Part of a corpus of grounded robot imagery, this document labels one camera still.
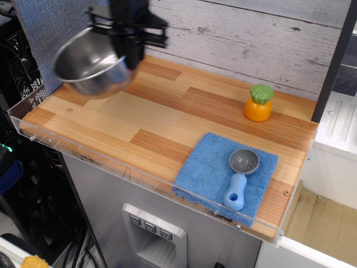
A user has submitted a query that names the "white toy sink unit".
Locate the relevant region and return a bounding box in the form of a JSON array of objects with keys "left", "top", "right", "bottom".
[{"left": 256, "top": 92, "right": 356, "bottom": 267}]

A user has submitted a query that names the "blue fabric panel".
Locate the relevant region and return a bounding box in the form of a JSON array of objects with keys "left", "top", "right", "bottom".
[{"left": 12, "top": 0, "right": 109, "bottom": 94}]

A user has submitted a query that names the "black vertical post right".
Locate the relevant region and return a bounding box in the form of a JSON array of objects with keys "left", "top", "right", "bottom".
[{"left": 311, "top": 0, "right": 356, "bottom": 123}]

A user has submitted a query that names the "grey water dispenser panel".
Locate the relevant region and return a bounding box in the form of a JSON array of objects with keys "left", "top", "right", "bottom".
[{"left": 122, "top": 203, "right": 188, "bottom": 267}]

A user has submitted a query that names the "silver toy fridge cabinet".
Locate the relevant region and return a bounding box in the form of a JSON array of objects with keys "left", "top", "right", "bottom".
[{"left": 64, "top": 156, "right": 261, "bottom": 267}]

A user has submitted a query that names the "stainless steel bowl pot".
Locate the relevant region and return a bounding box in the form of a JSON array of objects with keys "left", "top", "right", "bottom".
[{"left": 52, "top": 28, "right": 138, "bottom": 99}]

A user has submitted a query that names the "grey blue toy scoop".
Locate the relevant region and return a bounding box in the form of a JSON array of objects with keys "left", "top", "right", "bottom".
[{"left": 223, "top": 149, "right": 260, "bottom": 211}]

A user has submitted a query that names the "blue microfiber cloth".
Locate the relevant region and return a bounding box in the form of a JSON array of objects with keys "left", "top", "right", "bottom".
[{"left": 172, "top": 133, "right": 278, "bottom": 227}]

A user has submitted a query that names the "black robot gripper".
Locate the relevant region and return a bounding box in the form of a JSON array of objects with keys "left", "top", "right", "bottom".
[{"left": 86, "top": 1, "right": 168, "bottom": 70}]

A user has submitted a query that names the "yellow object bottom left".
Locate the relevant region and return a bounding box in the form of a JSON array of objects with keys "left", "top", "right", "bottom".
[{"left": 21, "top": 255, "right": 50, "bottom": 268}]

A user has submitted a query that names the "orange toy carrot green top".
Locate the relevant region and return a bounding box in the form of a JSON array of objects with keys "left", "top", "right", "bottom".
[{"left": 244, "top": 84, "right": 274, "bottom": 122}]

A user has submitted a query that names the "clear acrylic table guard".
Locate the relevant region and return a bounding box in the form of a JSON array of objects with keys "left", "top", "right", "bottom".
[{"left": 8, "top": 56, "right": 317, "bottom": 244}]

